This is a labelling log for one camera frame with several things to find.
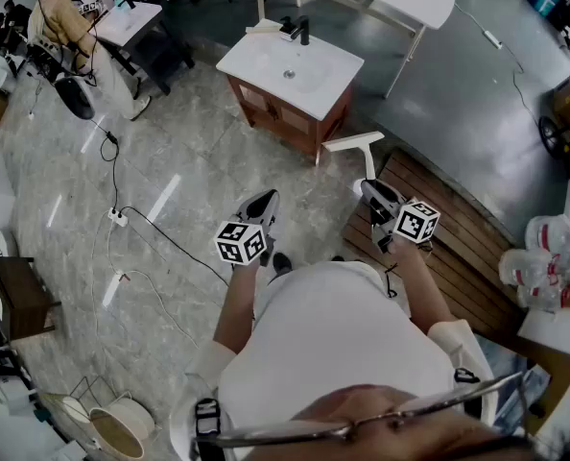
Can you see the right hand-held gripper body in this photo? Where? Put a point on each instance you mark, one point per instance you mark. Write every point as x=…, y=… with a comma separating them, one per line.
x=417, y=224

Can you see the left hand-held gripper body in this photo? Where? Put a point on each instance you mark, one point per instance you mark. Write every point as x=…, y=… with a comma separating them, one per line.
x=241, y=243

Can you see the white squeegee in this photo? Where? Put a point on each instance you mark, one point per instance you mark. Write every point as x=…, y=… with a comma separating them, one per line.
x=367, y=161

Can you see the person's left forearm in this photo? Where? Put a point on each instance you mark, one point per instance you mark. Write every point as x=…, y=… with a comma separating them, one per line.
x=237, y=305

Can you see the person's right forearm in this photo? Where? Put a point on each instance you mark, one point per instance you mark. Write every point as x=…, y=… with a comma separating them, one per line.
x=421, y=286

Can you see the person's black left shoe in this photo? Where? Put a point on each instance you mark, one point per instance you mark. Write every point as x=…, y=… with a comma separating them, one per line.
x=282, y=262

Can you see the person's black shoe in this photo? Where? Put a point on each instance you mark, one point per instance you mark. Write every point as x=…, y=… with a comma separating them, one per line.
x=282, y=262
x=338, y=258

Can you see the brown wooden slat platform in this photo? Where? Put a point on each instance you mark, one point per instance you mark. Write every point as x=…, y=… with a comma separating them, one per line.
x=458, y=257

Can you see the person's black right shoe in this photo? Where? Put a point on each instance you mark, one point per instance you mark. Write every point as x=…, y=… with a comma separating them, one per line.
x=338, y=258

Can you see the white floor power strip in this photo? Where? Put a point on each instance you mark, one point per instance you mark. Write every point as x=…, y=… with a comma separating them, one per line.
x=117, y=216

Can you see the person's white shirt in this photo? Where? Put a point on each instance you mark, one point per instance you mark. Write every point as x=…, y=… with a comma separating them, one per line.
x=333, y=334

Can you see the black wheeled cart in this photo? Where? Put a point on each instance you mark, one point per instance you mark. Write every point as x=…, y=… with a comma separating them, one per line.
x=549, y=137

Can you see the white brown-edged table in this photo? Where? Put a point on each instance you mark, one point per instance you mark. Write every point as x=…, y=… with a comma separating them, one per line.
x=553, y=324

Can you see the crumpled bluish plastic sheet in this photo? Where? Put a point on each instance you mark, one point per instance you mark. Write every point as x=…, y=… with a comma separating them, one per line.
x=510, y=368

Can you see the metal basin drain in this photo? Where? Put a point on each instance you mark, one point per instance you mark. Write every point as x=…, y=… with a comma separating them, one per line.
x=290, y=73

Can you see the white basin wooden table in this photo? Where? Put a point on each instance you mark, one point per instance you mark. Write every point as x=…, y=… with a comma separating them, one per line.
x=266, y=60

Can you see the white long power strip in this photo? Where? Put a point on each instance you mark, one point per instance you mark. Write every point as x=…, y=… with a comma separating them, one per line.
x=493, y=40

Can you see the person's metal-rimmed glasses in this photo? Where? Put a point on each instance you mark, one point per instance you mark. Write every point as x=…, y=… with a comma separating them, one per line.
x=342, y=431

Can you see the beige wooden bar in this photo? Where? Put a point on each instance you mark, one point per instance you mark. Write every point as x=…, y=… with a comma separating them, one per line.
x=263, y=28

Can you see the white soap dispenser black pump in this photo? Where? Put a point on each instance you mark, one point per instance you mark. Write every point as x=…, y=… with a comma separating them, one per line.
x=287, y=31

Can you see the black stool chair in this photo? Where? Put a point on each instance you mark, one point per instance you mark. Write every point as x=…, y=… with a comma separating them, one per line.
x=76, y=99

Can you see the person's face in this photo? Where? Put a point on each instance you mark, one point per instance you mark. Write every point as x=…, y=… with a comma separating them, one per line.
x=410, y=444

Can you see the round wooden basket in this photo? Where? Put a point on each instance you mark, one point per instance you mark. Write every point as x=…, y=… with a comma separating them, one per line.
x=122, y=430

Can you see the black faucet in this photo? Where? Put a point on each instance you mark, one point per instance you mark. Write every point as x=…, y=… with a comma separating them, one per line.
x=304, y=29

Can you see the dark brown wooden cabinet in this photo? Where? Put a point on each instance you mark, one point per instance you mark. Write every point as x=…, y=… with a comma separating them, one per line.
x=21, y=296

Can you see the white side desk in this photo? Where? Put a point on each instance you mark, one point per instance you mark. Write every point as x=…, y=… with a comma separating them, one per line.
x=131, y=19

